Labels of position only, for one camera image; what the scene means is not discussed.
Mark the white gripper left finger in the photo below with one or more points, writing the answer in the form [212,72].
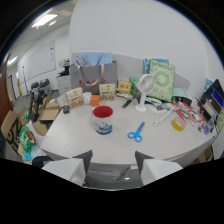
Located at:
[68,168]

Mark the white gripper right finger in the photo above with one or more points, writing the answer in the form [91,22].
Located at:
[156,170]

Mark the green snack bag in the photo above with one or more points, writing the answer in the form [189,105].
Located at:
[26,137]

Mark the yellow tape roll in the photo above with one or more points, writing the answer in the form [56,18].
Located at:
[179,123]

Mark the white plastic stick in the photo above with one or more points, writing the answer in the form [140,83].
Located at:
[163,118]

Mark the small black device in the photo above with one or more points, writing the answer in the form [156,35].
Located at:
[66,109]

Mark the red rimmed white cup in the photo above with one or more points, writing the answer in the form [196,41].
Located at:
[102,120]

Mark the open cardboard box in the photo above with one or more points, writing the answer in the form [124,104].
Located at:
[48,111]

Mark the large printed cardboard box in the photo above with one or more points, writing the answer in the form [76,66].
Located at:
[10,128]

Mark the beige printed tea box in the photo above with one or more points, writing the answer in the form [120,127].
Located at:
[74,98]

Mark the white paper cup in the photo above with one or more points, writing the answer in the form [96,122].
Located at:
[87,98]

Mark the small orange box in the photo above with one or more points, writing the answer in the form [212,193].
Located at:
[95,100]

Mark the black remote control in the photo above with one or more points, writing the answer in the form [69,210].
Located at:
[127,103]

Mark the black office chair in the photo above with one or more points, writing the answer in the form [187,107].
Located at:
[35,100]

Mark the white desk fan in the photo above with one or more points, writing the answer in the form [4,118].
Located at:
[144,89]

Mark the beige printed snack box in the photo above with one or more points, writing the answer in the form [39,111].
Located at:
[107,92]

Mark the yellow printed box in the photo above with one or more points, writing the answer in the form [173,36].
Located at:
[124,86]

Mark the green patterned gift box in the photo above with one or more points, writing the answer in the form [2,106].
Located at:
[162,80]

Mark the office printer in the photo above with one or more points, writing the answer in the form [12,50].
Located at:
[64,77]

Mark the grey paper gift bag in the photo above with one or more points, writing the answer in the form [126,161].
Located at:
[94,77]

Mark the wall whiteboard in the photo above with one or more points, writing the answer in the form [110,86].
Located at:
[37,61]

